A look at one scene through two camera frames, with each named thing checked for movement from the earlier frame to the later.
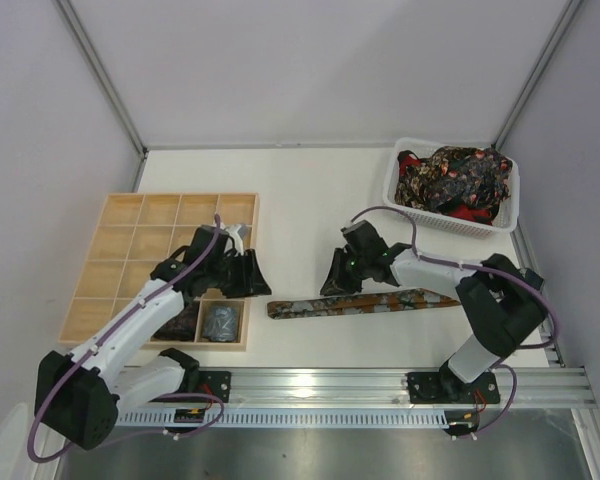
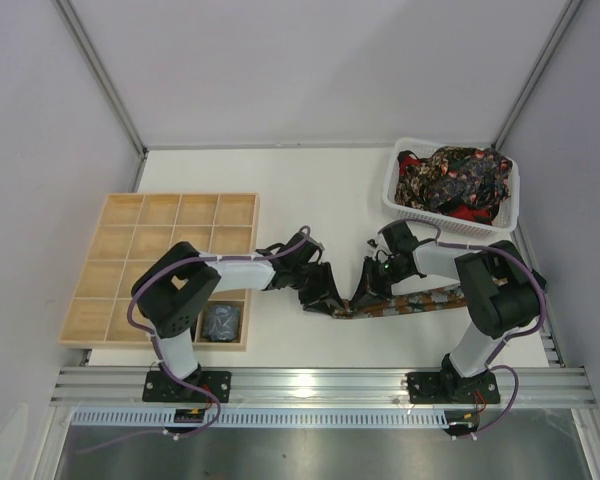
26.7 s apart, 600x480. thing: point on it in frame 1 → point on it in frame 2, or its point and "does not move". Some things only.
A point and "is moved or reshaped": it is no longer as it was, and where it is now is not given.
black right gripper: x=347 y=266 → x=368 y=279
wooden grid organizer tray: x=135 y=231 does not move
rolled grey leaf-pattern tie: x=221 y=324 does not move
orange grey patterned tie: x=359 y=303 is moved or reshaped
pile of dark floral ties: x=469 y=184 does not move
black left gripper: x=241 y=273 → x=315 y=282
